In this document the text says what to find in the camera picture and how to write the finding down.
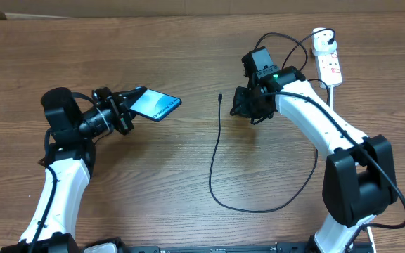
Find white charger plug adapter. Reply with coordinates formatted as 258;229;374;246
311;27;338;56

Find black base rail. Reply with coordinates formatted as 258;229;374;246
81;237;375;253

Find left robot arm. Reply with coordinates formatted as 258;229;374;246
0;86;147;253

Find black USB charging cable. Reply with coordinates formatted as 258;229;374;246
208;28;338;214

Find white power strip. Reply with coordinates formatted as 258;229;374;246
311;27;343;89

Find white power strip cord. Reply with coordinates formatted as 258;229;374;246
328;86;378;253

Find blue Samsung Galaxy smartphone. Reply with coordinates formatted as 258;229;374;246
130;89;181;122

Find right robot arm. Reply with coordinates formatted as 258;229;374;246
231;47;398;252

